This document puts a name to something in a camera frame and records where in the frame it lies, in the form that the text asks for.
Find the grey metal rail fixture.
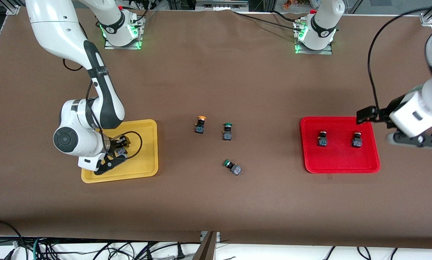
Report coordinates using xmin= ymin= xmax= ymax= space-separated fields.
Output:
xmin=196 ymin=0 xmax=249 ymax=11

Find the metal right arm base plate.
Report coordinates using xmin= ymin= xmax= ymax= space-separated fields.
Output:
xmin=104 ymin=35 xmax=143 ymax=50

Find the angled metal support beam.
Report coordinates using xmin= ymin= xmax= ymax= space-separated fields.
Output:
xmin=192 ymin=231 xmax=218 ymax=260

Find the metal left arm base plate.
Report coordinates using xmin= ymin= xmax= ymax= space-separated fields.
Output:
xmin=294 ymin=40 xmax=333 ymax=55

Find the brown table cover mat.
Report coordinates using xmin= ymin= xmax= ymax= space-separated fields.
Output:
xmin=0 ymin=7 xmax=432 ymax=250

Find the yellow plastic tray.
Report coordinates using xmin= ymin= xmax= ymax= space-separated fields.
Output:
xmin=81 ymin=119 xmax=159 ymax=184

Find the thick black floor cable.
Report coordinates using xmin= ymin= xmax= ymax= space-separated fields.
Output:
xmin=0 ymin=220 xmax=23 ymax=253

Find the black cable on table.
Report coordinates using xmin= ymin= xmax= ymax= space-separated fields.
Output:
xmin=231 ymin=10 xmax=306 ymax=31

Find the red plastic tray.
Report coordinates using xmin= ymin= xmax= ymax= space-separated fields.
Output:
xmin=300 ymin=116 xmax=381 ymax=174

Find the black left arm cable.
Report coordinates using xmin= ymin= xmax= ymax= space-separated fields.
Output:
xmin=367 ymin=5 xmax=432 ymax=111

